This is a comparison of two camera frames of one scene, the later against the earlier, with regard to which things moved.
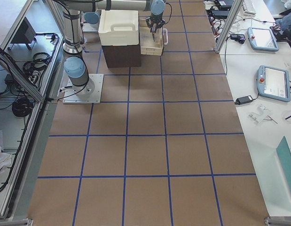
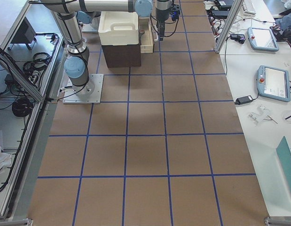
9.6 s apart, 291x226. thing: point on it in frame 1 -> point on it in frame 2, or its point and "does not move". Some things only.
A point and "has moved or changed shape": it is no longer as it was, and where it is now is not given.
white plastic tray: (118, 28) does not move
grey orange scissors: (153, 32) -> (141, 32)
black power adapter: (244, 99) does not move
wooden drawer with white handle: (148, 46) has moved or changed shape
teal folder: (287, 165) does not move
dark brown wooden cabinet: (122, 56) does not move
